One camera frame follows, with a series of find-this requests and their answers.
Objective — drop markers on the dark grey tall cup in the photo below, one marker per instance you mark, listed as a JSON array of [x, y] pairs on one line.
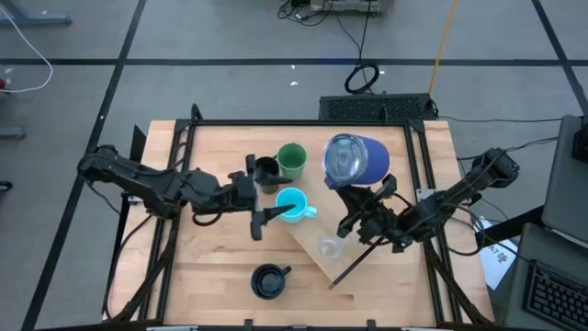
[[266, 165]]

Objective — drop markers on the black keyboard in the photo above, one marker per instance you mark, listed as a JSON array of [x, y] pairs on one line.
[[556, 299]]

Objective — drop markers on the grey desk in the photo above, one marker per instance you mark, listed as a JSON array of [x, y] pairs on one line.
[[528, 248]]

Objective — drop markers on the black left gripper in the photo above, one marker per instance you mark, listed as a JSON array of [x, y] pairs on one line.
[[241, 190]]

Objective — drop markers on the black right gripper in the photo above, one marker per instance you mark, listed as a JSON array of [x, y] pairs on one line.
[[376, 220]]

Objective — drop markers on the small clear plastic cup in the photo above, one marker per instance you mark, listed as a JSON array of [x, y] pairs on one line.
[[331, 248]]

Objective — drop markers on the black perforated metal box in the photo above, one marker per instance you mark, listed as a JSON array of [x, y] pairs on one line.
[[372, 108]]

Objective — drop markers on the green plastic cup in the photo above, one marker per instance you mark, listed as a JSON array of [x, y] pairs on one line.
[[294, 158]]

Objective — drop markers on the black desk device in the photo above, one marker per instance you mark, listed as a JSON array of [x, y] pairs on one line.
[[581, 147]]

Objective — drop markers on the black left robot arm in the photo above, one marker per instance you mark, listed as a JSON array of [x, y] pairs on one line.
[[138, 177]]

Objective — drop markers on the silver aluminium frame bar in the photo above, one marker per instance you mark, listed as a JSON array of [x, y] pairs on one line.
[[172, 328]]

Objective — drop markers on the black metal table frame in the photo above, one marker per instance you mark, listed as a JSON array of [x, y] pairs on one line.
[[298, 122]]

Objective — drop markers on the grey table foot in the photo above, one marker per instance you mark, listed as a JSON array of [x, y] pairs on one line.
[[41, 19], [11, 132]]

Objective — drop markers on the grey power strip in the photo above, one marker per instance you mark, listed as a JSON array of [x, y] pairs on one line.
[[344, 5]]

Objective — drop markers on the white paper sheet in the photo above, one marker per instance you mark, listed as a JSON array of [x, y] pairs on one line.
[[498, 266]]

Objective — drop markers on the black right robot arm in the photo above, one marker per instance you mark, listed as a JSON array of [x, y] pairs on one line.
[[459, 193]]

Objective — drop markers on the wooden shelf with black legs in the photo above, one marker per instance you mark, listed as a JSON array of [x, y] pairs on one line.
[[317, 225]]

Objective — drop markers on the navy speckled enamel mug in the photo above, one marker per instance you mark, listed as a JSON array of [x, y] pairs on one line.
[[268, 281]]

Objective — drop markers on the grey cart top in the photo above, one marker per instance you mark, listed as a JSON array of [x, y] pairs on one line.
[[565, 184]]

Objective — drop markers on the purple tumbler with clear lid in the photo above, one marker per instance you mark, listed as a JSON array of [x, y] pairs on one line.
[[367, 158]]

